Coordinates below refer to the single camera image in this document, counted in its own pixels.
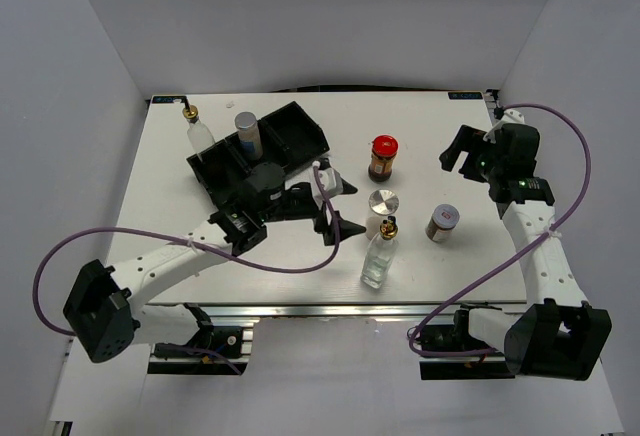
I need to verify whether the silver lid white powder jar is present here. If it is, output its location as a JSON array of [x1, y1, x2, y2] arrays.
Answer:
[[365, 189, 399, 240]]

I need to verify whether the clear glass bottle gold pourer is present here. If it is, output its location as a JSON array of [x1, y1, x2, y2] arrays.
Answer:
[[360, 216, 398, 289]]

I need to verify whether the red lid sauce jar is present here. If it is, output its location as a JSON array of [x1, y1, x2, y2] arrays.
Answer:
[[368, 135, 399, 182]]

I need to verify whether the white lid brown sauce jar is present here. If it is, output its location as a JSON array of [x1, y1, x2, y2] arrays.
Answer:
[[425, 204, 460, 243]]

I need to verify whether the silver lid blue label jar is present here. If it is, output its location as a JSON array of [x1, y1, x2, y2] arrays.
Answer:
[[234, 112, 263, 161]]

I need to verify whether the white bottle gold pourer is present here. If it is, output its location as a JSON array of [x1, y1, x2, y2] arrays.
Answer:
[[182, 99, 215, 155]]

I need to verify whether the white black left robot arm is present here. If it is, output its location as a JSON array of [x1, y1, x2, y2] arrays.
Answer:
[[63, 159, 365, 363]]

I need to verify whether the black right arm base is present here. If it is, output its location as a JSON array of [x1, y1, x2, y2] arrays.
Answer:
[[416, 304, 515, 381]]

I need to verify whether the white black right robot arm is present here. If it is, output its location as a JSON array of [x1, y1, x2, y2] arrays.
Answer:
[[439, 123, 612, 381]]

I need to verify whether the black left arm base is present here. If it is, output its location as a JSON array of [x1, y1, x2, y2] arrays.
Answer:
[[147, 303, 252, 376]]

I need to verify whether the black three-compartment organizer tray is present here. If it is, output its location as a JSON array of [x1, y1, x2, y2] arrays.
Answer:
[[187, 101, 329, 208]]

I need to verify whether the blue logo sticker right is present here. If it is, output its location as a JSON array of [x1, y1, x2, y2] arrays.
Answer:
[[447, 91, 484, 101]]

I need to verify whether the blue logo sticker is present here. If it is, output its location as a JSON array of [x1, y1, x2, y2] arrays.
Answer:
[[447, 91, 484, 101], [151, 95, 185, 104]]

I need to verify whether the blue logo sticker left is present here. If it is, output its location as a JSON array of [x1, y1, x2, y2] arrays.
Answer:
[[151, 95, 185, 104]]

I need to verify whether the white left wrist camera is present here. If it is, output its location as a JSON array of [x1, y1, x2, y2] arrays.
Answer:
[[310, 160, 344, 207]]

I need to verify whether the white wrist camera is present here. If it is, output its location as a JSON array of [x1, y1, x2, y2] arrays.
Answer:
[[483, 107, 525, 143], [310, 160, 344, 207]]

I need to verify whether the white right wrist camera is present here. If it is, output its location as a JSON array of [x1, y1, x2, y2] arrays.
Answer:
[[483, 107, 525, 143]]

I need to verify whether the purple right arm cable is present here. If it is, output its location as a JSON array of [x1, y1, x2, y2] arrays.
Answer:
[[408, 103, 592, 359]]

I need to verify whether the aluminium table frame rail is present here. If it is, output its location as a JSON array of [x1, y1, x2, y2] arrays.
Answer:
[[144, 300, 531, 322]]

